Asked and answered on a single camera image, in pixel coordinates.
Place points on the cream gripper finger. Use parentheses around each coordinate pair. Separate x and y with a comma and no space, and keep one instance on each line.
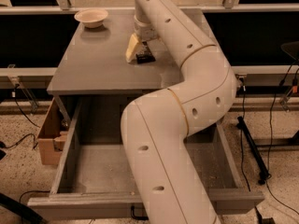
(134,46)

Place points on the white bowl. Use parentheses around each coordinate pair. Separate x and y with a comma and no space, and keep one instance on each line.
(91,18)

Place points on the metal window rail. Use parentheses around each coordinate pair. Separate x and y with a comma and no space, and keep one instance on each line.
(33,78)

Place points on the black rxbar chocolate bar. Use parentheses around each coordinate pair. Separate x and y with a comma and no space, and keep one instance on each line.
(145,55)

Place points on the black drawer handle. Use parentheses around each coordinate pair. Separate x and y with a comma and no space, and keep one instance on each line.
(135,216)

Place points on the black stand leg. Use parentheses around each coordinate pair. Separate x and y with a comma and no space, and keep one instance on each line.
(264,174)

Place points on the cardboard box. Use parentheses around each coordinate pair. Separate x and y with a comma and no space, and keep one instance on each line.
(52,136)

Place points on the black object bottom left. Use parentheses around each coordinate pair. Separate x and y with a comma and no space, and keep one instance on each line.
(21,210)

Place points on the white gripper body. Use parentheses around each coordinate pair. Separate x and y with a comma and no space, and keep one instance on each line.
(146,33)

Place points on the grey cabinet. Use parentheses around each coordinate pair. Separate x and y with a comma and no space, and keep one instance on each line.
(94,63)

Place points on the open grey top drawer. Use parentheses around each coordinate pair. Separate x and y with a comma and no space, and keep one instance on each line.
(94,180)

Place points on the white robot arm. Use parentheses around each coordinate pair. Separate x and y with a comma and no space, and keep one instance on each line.
(154,126)

